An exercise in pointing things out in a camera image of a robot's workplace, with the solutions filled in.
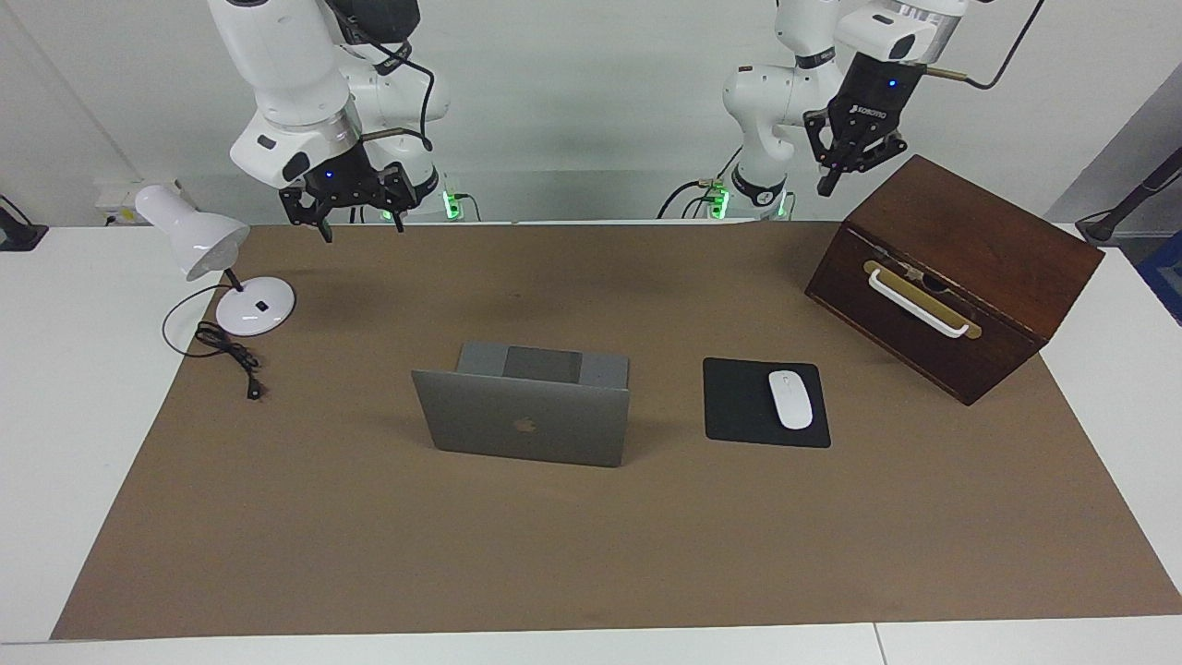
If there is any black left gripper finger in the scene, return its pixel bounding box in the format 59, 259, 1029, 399
803, 109, 846, 198
845, 129, 910, 176

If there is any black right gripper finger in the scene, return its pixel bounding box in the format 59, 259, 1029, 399
374, 163, 419, 234
280, 185, 335, 244

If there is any silver laptop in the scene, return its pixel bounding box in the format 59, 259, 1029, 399
411, 342, 632, 468

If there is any white desk lamp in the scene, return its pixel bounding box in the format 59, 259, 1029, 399
134, 183, 297, 338

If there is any dark brown wooden box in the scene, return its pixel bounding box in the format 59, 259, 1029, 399
804, 154, 1106, 407

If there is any black tripod leg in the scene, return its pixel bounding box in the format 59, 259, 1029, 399
1076, 146, 1182, 245

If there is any white computer mouse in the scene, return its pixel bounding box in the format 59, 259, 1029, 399
768, 369, 814, 431

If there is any black stand foot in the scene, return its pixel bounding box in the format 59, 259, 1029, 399
0, 194, 49, 252

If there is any black mouse pad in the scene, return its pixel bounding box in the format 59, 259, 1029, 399
703, 357, 832, 450

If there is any blue crate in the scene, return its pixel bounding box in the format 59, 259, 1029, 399
1138, 229, 1182, 326

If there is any brown table mat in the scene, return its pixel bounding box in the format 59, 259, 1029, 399
51, 222, 1182, 641

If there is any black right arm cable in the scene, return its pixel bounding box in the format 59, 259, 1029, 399
328, 0, 437, 154

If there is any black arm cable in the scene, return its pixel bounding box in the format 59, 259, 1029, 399
328, 0, 437, 154
923, 0, 1049, 91

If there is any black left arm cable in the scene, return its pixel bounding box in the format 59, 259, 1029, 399
923, 0, 1049, 91

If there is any brass handle plate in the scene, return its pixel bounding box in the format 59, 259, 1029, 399
863, 260, 983, 341

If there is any black lamp power cable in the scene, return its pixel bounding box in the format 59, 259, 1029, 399
162, 282, 269, 403

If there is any white box handle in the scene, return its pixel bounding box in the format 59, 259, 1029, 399
866, 268, 972, 339

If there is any white wall socket strip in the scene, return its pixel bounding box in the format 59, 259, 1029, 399
95, 178, 186, 228

